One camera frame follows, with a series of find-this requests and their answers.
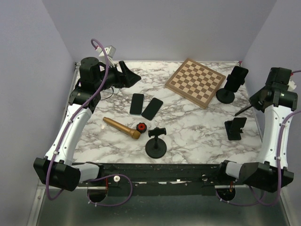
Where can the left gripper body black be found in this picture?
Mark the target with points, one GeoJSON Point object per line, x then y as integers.
{"type": "Point", "coordinates": [114, 79]}

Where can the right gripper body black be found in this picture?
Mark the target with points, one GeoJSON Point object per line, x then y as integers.
{"type": "Point", "coordinates": [256, 101]}

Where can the black phone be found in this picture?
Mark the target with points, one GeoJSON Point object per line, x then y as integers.
{"type": "Point", "coordinates": [236, 78]}
{"type": "Point", "coordinates": [152, 109]}
{"type": "Point", "coordinates": [237, 124]}

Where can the teal smartphone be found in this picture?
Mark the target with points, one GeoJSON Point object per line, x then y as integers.
{"type": "Point", "coordinates": [136, 104]}

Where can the black round-base phone stand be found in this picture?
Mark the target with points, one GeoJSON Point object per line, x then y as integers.
{"type": "Point", "coordinates": [156, 147]}

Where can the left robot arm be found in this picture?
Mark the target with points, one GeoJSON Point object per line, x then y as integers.
{"type": "Point", "coordinates": [56, 167]}

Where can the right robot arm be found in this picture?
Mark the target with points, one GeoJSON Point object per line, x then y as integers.
{"type": "Point", "coordinates": [278, 102]}

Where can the silver phone stand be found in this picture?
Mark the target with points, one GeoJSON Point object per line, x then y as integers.
{"type": "Point", "coordinates": [113, 90]}

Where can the black folding phone stand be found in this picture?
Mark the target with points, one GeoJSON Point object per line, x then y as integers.
{"type": "Point", "coordinates": [231, 136]}

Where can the black back round-base stand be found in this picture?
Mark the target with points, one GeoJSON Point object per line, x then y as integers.
{"type": "Point", "coordinates": [225, 95]}

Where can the wooden chessboard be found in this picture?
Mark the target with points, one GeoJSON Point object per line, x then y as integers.
{"type": "Point", "coordinates": [195, 82]}

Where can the black red knob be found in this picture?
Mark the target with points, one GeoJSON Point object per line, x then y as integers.
{"type": "Point", "coordinates": [141, 127]}

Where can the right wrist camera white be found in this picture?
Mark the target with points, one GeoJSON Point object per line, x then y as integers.
{"type": "Point", "coordinates": [291, 84]}

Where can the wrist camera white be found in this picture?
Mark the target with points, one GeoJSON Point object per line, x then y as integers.
{"type": "Point", "coordinates": [291, 84]}
{"type": "Point", "coordinates": [110, 51]}

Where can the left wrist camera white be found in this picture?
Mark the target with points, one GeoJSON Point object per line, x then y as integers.
{"type": "Point", "coordinates": [110, 51]}

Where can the black front table rail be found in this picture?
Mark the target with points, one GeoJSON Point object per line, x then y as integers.
{"type": "Point", "coordinates": [144, 179]}

